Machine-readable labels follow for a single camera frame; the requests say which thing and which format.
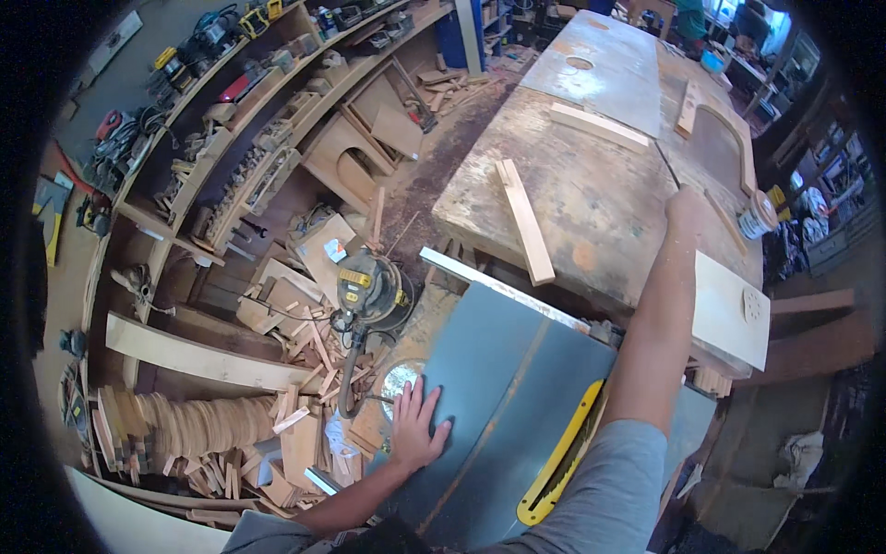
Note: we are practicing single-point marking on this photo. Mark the grey board with round hole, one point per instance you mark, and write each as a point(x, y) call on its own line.
point(602, 69)

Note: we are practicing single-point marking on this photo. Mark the short pale wooden plank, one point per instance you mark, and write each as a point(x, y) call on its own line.
point(599, 127)

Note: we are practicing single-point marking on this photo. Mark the arched wooden frame piece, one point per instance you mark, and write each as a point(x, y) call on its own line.
point(734, 138)

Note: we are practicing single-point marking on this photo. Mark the blue barrel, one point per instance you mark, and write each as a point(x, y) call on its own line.
point(453, 34)

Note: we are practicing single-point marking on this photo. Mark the white saw fence rail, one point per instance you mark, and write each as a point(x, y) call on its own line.
point(498, 287)

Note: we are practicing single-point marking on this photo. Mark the worn wooden workbench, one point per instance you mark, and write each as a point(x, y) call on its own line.
point(595, 201)

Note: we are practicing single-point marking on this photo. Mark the heap of wood scraps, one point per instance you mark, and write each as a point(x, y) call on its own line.
point(304, 388)

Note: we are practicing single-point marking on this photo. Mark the cluttered dark shelf rack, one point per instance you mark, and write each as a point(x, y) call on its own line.
point(824, 187)

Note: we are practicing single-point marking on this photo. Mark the large white board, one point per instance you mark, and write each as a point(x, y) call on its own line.
point(138, 516)

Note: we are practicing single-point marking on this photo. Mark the long curved wooden board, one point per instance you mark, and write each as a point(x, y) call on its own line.
point(201, 357)

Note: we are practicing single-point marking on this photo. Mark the white paint can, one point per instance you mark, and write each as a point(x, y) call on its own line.
point(756, 216)

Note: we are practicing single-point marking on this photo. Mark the blue bucket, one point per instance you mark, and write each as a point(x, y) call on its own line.
point(713, 61)

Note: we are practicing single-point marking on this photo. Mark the thin wooden stick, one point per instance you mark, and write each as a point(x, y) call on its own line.
point(727, 223)

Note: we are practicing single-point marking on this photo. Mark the small wooden strip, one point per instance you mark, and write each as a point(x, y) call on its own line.
point(687, 107)

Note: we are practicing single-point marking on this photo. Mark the yellow black mitre saw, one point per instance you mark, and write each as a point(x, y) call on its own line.
point(52, 214)

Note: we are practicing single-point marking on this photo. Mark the arched wooden cabinet panel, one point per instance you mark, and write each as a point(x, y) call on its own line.
point(349, 163)

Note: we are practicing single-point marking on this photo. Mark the person's body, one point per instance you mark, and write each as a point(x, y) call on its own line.
point(595, 491)

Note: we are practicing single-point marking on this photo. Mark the stack of round wooden discs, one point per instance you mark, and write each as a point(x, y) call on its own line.
point(194, 426)

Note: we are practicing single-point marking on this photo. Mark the yellow saw throat plate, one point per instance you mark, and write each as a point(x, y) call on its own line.
point(559, 453)

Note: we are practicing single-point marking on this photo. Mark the person's left hand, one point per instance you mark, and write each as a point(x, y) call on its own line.
point(414, 436)

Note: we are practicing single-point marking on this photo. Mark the white crumpled cloth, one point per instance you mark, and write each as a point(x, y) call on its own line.
point(801, 458)

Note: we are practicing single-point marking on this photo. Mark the wooden shelf with tools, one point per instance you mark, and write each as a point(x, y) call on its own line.
point(228, 131)

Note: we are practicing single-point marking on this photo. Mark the long light wooden plank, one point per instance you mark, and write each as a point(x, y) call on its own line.
point(526, 221)

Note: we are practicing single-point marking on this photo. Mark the plywood panel with holes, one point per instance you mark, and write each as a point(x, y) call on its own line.
point(730, 311)

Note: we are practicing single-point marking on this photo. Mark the grey table saw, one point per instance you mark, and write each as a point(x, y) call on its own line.
point(498, 401)

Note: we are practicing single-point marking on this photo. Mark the person's right hand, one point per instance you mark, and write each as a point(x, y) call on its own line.
point(685, 211)

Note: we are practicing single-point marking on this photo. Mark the black yellow shop vacuum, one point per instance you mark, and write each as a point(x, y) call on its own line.
point(370, 291)

